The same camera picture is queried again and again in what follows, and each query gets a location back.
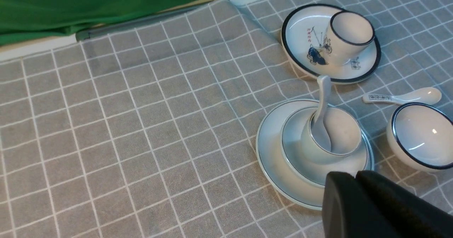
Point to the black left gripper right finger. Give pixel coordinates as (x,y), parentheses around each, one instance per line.
(410,215)

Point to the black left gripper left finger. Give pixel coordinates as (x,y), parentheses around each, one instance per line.
(348,212)

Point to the light blue bowl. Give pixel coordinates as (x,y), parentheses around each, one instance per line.
(291,131)

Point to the light blue cup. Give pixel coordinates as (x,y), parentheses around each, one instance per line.
(342,139)

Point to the light blue spoon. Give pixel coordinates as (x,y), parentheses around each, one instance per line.
(318,129)

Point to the white bowl dark rim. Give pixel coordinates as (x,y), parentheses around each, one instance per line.
(421,136)

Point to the white patterned spoon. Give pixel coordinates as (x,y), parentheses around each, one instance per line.
(426,95)

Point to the white cup dark rim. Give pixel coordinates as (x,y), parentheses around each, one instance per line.
(347,35)

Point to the white plate dark rim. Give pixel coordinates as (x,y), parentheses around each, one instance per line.
(302,35)

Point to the grey checked tablecloth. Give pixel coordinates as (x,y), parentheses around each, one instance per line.
(151,132)

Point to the green backdrop cloth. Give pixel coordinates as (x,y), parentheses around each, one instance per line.
(23,20)

